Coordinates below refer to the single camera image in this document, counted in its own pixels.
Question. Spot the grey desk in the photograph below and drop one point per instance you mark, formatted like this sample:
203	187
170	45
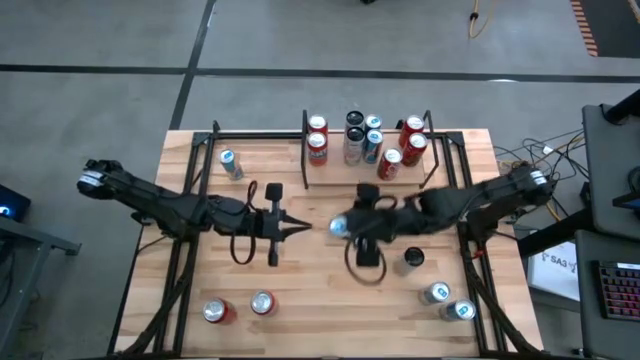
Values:
585	310

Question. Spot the black monitor with blue light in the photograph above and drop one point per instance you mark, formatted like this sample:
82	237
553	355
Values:
15	200

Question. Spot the red Coca-Cola can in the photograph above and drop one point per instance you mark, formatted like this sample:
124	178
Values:
412	126
390	165

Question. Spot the black mat with orange stripes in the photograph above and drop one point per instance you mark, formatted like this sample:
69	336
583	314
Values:
615	30

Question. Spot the backlit black keyboard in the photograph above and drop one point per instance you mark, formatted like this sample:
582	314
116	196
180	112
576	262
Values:
620	290

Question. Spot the wooden shelf with black frame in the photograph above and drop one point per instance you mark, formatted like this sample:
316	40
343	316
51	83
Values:
340	175

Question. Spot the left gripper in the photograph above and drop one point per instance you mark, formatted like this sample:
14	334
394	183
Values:
272	225

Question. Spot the white Celsius can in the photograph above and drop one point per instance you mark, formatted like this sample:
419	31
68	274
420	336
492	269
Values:
354	147
410	260
355	118

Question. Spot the white paper sign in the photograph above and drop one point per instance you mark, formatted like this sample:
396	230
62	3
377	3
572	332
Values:
555	272

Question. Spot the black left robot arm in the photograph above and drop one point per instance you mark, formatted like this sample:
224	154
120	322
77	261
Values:
165	205

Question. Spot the grey metal stand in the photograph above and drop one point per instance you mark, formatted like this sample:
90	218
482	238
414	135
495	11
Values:
40	235

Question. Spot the black pole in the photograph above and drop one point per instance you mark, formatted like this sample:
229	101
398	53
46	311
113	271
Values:
622	107

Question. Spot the black aluminium rig frame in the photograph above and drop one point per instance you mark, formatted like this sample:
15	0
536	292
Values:
250	135

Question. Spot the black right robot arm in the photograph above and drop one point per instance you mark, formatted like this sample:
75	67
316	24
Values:
500	192

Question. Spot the blue silver Red Bull can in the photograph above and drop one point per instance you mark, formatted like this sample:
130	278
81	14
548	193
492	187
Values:
436	292
230	162
460	310
372	147
339	226
373	121

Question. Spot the grey side table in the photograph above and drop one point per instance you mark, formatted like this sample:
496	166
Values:
607	165

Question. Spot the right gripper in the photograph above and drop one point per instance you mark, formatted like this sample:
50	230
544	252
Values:
372	222

